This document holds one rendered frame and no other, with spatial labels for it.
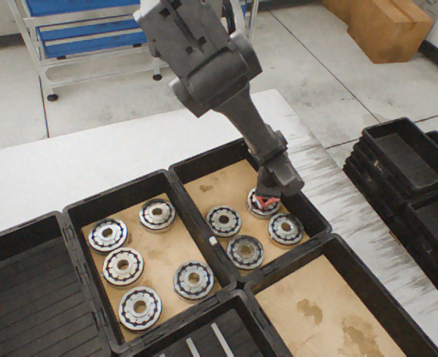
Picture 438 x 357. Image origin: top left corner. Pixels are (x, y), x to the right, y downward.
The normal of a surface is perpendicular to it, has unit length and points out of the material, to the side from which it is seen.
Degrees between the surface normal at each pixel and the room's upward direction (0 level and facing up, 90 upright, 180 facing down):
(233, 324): 0
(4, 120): 0
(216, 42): 65
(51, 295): 0
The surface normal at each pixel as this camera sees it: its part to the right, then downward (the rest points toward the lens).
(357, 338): 0.07, -0.59
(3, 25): 0.39, 0.76
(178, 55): 0.12, 0.48
